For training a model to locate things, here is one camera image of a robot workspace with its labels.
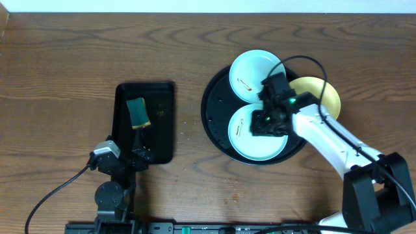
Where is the green and yellow sponge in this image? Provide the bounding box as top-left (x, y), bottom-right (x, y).
top-left (126, 97), bottom-right (151, 129)

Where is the yellow plate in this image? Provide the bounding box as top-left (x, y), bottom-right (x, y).
top-left (289, 77), bottom-right (341, 119)

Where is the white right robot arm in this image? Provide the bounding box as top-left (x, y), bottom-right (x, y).
top-left (250, 92), bottom-right (415, 233)

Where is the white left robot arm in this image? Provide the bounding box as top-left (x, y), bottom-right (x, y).
top-left (88, 129), bottom-right (150, 234)

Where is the rectangular black tray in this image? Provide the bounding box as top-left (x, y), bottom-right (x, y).
top-left (111, 82), bottom-right (175, 164)

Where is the round black tray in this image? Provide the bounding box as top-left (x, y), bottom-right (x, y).
top-left (201, 66), bottom-right (306, 166)

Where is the light green plate with stain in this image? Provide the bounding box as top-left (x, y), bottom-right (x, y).
top-left (229, 49), bottom-right (281, 103)

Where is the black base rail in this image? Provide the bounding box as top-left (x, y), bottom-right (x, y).
top-left (64, 222), bottom-right (322, 234)

